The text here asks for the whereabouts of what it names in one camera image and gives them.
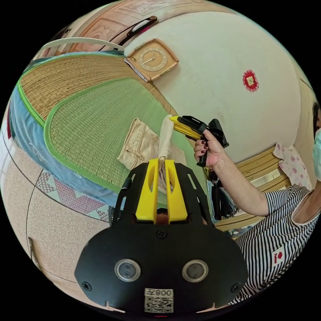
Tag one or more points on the white floral cloth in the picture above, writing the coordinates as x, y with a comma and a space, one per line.
293, 165

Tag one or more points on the pile of clothes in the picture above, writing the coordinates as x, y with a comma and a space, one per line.
223, 198

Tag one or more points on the red wall ornament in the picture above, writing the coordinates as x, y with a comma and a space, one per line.
250, 80

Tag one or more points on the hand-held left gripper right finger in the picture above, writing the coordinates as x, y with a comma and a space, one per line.
175, 198

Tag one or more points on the wooden cupboard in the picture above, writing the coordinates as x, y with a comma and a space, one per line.
110, 22

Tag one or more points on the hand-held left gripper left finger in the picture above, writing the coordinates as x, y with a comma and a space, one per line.
146, 195

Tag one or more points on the person's right hand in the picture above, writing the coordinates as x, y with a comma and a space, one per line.
213, 150

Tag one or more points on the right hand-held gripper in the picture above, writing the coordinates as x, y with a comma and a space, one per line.
194, 121

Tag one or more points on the bed with woven mat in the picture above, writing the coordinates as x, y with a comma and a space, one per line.
100, 120

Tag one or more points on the person's right forearm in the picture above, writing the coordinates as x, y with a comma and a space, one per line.
240, 188

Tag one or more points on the square beige wall clock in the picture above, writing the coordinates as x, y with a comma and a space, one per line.
152, 59

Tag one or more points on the wooden slatted headboard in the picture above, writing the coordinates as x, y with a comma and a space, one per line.
260, 165

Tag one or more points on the beige pants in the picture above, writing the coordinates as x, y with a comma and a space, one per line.
140, 145

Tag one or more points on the person's body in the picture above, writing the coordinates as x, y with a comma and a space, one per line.
278, 238

